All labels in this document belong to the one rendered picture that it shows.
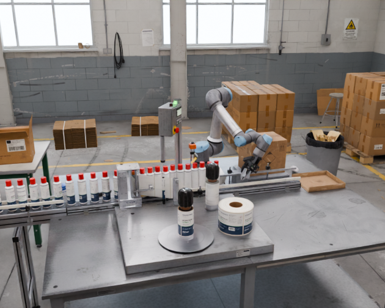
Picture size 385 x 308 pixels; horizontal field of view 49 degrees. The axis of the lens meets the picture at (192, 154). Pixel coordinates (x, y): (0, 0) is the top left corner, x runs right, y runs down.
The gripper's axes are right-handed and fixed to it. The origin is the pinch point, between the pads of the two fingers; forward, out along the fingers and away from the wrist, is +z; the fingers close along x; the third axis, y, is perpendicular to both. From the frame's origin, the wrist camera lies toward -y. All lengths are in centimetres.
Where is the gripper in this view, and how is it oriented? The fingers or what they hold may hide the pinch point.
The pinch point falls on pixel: (242, 178)
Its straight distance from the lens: 303.9
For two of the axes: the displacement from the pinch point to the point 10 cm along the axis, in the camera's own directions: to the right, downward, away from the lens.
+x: 8.4, 4.0, 3.7
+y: 2.5, 3.2, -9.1
